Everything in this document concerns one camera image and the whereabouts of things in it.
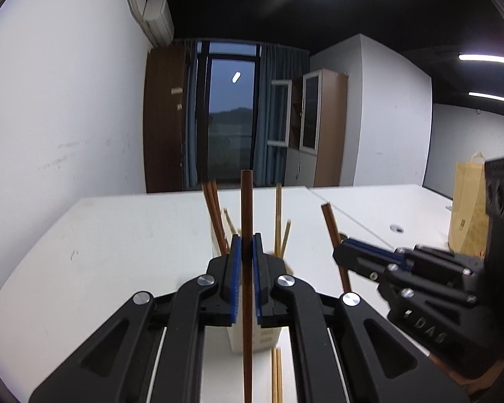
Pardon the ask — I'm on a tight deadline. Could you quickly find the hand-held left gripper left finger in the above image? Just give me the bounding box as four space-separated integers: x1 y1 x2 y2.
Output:
29 234 242 403

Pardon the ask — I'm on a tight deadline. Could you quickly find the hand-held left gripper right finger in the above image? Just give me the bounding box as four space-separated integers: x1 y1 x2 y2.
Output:
252 232 471 403

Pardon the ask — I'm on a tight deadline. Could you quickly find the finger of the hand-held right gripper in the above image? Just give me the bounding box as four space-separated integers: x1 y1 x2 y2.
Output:
343 238 486 278
333 242 489 308

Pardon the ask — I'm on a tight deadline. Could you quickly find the dark wooden chopstick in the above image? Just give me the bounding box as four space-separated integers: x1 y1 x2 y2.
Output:
240 170 254 403
209 180 230 255
201 181 225 258
321 203 354 295

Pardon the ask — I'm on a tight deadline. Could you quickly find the cream plastic utensil holder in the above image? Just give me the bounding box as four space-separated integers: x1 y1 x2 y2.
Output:
226 252 296 355

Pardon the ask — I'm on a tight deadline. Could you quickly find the brown paper bag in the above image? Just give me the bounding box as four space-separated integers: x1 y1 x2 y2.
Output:
448 151 489 260

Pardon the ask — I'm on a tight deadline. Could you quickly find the dark framed glass door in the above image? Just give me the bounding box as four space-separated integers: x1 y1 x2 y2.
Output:
197 41 262 188

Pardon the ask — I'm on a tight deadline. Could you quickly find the ceiling strip light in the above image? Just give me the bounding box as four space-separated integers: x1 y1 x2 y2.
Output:
468 91 504 104
459 53 504 69

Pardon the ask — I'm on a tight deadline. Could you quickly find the blue curtain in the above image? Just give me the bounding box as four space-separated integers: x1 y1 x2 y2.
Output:
252 44 310 188

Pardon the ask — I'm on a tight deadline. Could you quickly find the white wall air conditioner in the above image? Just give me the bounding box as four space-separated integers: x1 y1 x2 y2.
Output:
143 0 174 46

